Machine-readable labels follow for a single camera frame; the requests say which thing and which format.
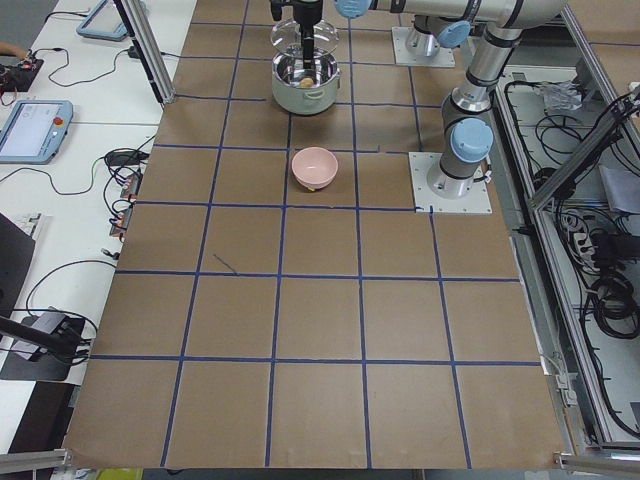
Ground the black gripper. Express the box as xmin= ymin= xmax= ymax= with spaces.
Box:
xmin=270 ymin=0 xmax=323 ymax=70

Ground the glass pot lid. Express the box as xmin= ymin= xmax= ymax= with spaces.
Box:
xmin=270 ymin=18 xmax=339 ymax=58

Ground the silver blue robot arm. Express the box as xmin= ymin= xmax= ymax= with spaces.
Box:
xmin=333 ymin=0 xmax=566 ymax=200
xmin=391 ymin=15 xmax=471 ymax=68

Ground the white green cooking pot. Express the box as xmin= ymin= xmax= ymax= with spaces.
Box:
xmin=272 ymin=54 xmax=341 ymax=116

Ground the pink bowl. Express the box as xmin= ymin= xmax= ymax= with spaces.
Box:
xmin=291 ymin=147 xmax=339 ymax=191

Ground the far blue teach pendant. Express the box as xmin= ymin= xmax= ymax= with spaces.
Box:
xmin=76 ymin=0 xmax=129 ymax=42

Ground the blue teach pendant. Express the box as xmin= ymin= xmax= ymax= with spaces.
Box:
xmin=1 ymin=100 xmax=74 ymax=165
xmin=76 ymin=0 xmax=129 ymax=42

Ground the near blue teach pendant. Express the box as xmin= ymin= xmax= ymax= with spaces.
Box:
xmin=1 ymin=100 xmax=74 ymax=165

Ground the red circuit board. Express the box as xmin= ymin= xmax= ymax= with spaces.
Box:
xmin=1 ymin=59 xmax=44 ymax=94

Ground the black monitor stand base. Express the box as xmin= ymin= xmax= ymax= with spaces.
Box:
xmin=0 ymin=313 xmax=87 ymax=383

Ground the aluminium frame post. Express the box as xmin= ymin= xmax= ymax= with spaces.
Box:
xmin=114 ymin=0 xmax=176 ymax=106

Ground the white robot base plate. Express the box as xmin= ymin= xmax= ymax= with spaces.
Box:
xmin=409 ymin=152 xmax=492 ymax=215

